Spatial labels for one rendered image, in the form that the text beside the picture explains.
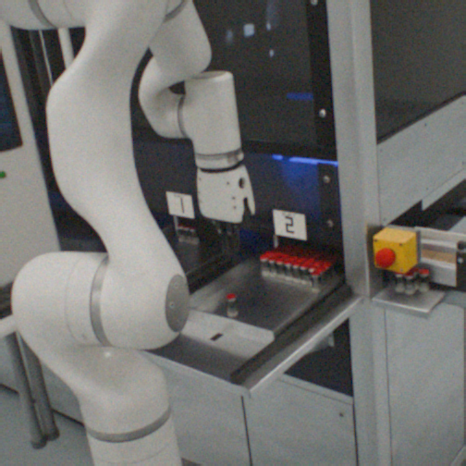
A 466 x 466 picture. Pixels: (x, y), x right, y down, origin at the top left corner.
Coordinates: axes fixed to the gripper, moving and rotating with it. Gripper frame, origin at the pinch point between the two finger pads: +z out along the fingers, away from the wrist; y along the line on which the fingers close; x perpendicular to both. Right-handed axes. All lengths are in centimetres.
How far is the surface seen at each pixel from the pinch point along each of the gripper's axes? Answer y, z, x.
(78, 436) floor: 114, 110, -29
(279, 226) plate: 9.9, 9.1, -28.0
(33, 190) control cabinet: 87, 7, -17
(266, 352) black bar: -8.0, 20.4, 2.6
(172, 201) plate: 44, 8, -28
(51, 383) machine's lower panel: 122, 89, -28
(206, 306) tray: 17.4, 22.1, -8.5
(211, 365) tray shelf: 0.8, 22.3, 9.0
